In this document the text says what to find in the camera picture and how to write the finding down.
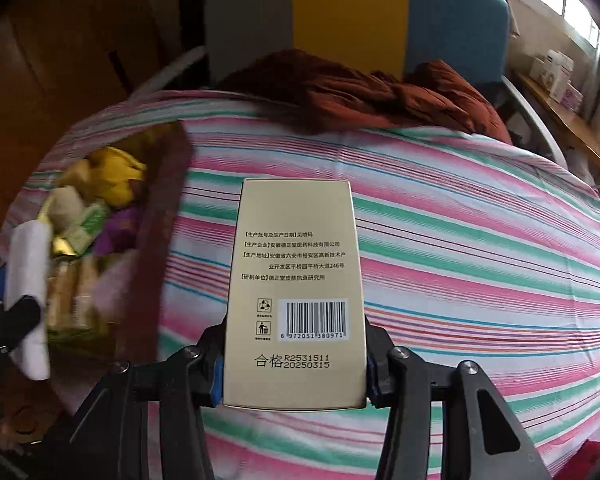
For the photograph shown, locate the red cloth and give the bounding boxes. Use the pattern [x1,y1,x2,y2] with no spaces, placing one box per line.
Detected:
[574,437,600,480]

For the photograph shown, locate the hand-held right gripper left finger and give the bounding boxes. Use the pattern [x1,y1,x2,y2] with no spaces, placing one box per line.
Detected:
[67,322,227,480]

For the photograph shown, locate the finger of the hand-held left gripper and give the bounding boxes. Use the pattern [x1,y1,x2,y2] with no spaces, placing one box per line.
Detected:
[0,295,43,356]

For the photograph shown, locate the gold metal tin box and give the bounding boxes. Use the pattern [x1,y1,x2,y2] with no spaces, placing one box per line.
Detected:
[17,120,191,366]

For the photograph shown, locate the striped pink green cloth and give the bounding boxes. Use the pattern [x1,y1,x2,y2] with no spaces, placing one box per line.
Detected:
[7,87,600,480]

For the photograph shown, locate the grey yellow blue chair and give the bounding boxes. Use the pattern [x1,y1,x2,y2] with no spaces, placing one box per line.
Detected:
[130,0,568,168]

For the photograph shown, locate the wooden wardrobe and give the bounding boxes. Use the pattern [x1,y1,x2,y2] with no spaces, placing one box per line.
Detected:
[0,0,186,196]

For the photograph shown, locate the white carton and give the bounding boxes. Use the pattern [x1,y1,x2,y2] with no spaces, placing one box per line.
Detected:
[530,50,576,102]

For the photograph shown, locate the green edged biscuit packs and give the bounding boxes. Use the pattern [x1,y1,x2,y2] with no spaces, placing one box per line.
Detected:
[45,260,112,342]

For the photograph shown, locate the white fluffy bundle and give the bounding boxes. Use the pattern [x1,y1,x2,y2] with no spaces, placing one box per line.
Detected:
[45,187,89,232]

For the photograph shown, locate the reddish brown cloth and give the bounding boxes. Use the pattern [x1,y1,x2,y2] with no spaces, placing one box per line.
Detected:
[215,49,513,144]

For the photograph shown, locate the small purple carton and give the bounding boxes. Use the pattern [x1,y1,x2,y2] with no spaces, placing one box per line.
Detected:
[562,82,584,113]

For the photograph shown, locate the small green white box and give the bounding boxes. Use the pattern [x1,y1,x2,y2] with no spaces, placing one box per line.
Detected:
[62,200,111,257]

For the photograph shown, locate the purple snack packet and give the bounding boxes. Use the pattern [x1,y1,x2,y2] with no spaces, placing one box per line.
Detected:
[97,207,147,257]

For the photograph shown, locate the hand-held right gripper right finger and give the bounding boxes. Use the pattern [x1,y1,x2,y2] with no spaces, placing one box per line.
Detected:
[364,324,551,480]

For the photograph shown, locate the wooden side table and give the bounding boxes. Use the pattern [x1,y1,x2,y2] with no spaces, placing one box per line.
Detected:
[512,70,600,184]

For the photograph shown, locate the beige tall carton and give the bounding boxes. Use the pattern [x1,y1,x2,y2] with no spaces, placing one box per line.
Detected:
[221,177,368,408]

